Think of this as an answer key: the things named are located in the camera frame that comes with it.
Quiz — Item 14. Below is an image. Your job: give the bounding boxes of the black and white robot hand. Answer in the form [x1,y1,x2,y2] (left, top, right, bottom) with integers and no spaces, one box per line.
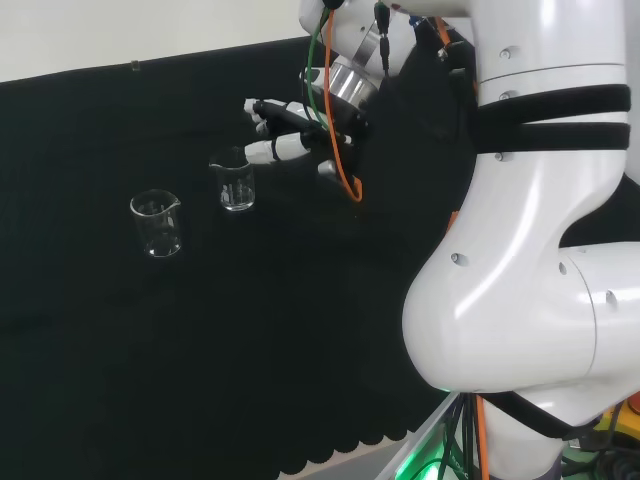
[242,97,372,202]

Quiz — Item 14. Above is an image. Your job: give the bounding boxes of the clear glass beaker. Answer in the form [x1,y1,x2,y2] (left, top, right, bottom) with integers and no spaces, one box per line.
[129,188,184,259]
[208,146,256,213]

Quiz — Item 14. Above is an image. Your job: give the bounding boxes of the black bench cloth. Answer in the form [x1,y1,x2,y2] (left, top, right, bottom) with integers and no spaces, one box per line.
[0,33,640,477]

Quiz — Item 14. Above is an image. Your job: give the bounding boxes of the yellow stop button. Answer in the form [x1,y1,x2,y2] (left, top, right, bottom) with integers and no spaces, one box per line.
[595,391,640,454]

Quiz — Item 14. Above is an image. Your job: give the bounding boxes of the orange cable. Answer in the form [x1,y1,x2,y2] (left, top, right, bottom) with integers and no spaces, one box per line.
[323,6,366,204]

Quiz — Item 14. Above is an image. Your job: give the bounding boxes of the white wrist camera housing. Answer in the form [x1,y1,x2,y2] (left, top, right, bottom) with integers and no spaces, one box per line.
[298,67,327,101]

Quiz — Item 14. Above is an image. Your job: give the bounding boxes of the green cable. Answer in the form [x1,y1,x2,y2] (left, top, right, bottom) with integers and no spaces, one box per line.
[305,0,333,125]

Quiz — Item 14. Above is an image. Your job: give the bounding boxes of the black cable with plug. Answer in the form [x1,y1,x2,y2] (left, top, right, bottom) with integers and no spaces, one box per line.
[373,0,393,77]

